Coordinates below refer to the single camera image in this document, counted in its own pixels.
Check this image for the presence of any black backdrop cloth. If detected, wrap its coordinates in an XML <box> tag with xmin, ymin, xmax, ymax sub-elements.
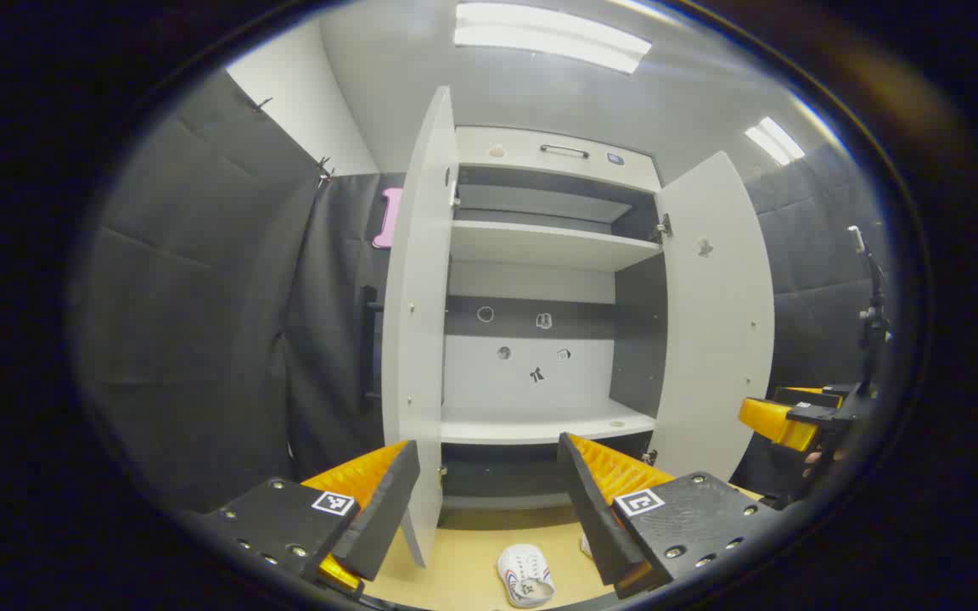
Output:
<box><xmin>73</xmin><ymin>68</ymin><xmax>893</xmax><ymax>512</ymax></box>

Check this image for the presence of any ceiling light panel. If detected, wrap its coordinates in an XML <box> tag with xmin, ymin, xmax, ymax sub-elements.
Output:
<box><xmin>744</xmin><ymin>116</ymin><xmax>807</xmax><ymax>166</ymax></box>
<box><xmin>453</xmin><ymin>2</ymin><xmax>653</xmax><ymax>76</ymax></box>

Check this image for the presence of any black door handle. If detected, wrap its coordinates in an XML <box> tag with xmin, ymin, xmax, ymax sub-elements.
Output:
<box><xmin>359</xmin><ymin>286</ymin><xmax>385</xmax><ymax>401</ymax></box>

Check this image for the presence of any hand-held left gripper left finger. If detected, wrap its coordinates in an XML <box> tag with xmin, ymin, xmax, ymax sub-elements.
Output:
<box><xmin>192</xmin><ymin>440</ymin><xmax>422</xmax><ymax>599</ymax></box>

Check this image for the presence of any grey shoe cabinet door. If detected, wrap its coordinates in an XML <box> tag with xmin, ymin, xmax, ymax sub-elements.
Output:
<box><xmin>649</xmin><ymin>151</ymin><xmax>776</xmax><ymax>486</ymax></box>
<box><xmin>380</xmin><ymin>85</ymin><xmax>461</xmax><ymax>568</ymax></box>

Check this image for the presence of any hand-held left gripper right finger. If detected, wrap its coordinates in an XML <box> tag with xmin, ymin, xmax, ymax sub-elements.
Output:
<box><xmin>557</xmin><ymin>431</ymin><xmax>783</xmax><ymax>599</ymax></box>

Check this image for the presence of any grey shoe cabinet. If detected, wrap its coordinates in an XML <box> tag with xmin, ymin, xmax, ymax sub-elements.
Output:
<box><xmin>441</xmin><ymin>126</ymin><xmax>666</xmax><ymax>512</ymax></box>

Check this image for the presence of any black tripod stand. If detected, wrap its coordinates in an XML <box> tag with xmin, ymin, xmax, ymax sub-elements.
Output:
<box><xmin>846</xmin><ymin>225</ymin><xmax>894</xmax><ymax>395</ymax></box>

